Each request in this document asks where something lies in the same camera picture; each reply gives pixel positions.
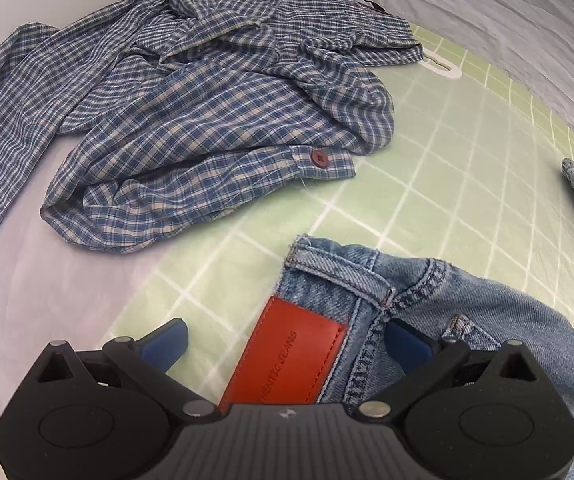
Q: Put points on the blue jeans with red patch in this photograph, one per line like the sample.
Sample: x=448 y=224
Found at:
x=467 y=305

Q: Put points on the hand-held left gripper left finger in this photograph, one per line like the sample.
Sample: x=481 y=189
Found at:
x=169 y=342

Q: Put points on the blue plaid shirt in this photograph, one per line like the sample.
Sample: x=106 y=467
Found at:
x=202 y=125

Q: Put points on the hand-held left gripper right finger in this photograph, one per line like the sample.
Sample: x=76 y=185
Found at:
x=403 y=345

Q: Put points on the grey printed sheet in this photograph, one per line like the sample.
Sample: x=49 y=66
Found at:
x=492 y=5

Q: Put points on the white plastic hanger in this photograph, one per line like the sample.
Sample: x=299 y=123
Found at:
x=442 y=66

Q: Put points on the green grid mat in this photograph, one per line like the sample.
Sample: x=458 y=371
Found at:
x=447 y=175

